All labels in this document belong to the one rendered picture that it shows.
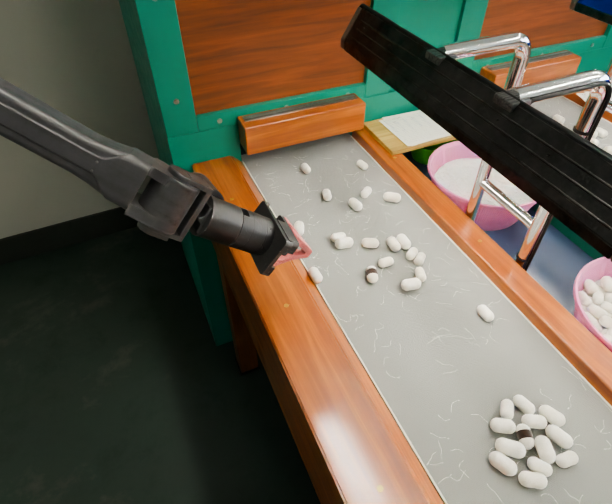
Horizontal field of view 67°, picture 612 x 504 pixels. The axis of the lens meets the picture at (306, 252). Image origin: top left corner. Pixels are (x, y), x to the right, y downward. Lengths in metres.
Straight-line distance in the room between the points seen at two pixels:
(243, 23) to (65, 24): 0.89
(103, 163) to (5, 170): 1.47
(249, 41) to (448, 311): 0.67
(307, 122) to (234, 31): 0.24
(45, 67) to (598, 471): 1.80
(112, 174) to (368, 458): 0.47
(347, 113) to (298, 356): 0.63
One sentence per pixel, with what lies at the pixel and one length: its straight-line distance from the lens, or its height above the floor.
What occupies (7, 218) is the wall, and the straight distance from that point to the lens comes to 2.15.
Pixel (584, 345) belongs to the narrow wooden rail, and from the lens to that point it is 0.85.
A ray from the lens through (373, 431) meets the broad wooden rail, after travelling 0.67.
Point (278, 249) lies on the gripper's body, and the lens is 0.64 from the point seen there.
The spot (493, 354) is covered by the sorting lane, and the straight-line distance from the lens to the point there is 0.81.
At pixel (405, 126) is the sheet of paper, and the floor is 0.78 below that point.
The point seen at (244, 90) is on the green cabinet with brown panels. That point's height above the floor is 0.91.
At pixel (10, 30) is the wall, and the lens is 1.83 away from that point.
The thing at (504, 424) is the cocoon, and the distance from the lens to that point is 0.73.
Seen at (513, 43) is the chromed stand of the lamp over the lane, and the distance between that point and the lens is 0.82.
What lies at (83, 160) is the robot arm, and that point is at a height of 1.09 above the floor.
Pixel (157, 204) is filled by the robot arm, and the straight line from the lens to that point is 0.57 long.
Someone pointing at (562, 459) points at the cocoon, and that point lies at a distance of 0.74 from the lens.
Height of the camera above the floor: 1.37
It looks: 44 degrees down
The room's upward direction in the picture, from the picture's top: straight up
